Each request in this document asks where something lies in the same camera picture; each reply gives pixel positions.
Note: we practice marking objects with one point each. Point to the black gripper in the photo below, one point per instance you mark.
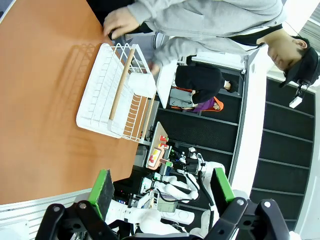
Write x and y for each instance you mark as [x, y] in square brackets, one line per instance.
[190, 165]

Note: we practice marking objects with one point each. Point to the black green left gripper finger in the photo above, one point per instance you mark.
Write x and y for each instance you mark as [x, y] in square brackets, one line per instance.
[101, 197]

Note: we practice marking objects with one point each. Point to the person's left forearm grey sleeve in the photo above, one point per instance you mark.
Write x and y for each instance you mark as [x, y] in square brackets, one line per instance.
[145, 10]

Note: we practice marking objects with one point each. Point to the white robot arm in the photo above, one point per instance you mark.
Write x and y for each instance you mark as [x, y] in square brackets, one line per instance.
[180, 186]
[215, 166]

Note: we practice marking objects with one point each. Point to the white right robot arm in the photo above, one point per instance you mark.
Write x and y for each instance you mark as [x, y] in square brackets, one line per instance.
[150, 220]

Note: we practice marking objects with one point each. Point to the person's right forearm grey sleeve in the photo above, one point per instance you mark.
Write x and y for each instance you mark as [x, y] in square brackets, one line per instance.
[170, 50]

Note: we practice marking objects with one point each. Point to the person's right hand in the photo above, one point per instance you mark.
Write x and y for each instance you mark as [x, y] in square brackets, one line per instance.
[155, 68]

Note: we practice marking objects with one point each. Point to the person's left hand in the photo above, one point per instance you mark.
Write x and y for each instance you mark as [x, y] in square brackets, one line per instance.
[120, 21]

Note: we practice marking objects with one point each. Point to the pink tray with toy food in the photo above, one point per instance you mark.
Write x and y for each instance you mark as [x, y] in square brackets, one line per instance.
[156, 162]

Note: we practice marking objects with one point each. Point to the red white cup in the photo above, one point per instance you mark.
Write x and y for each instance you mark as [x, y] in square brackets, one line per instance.
[163, 145]
[163, 138]

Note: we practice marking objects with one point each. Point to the pale side table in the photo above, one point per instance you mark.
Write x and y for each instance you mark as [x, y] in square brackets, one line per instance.
[157, 130]

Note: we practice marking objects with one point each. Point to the purple and orange jacket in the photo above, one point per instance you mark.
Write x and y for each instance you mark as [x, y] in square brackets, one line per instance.
[207, 106]

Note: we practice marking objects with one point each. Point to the seated person in black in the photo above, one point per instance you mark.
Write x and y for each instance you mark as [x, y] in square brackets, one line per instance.
[200, 80]

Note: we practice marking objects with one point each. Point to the black headset with white box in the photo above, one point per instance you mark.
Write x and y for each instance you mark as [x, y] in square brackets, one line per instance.
[296, 102]

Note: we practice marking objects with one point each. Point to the white two-compartment cutlery holder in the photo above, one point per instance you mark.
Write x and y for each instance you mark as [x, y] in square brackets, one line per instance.
[142, 83]

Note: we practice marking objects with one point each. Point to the white desk board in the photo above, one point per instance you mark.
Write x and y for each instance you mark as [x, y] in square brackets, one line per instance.
[166, 82]

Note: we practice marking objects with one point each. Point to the black cap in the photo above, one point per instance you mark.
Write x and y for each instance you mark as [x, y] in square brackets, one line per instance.
[307, 67]

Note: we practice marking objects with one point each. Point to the person's head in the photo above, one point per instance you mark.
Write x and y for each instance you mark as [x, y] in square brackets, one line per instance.
[282, 52]

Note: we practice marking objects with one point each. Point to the person's torso grey hoodie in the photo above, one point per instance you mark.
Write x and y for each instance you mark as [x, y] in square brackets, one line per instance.
[225, 17]

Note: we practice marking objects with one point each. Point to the grey aluminium table edge rail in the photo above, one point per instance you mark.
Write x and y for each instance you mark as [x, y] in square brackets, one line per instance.
[25, 212]

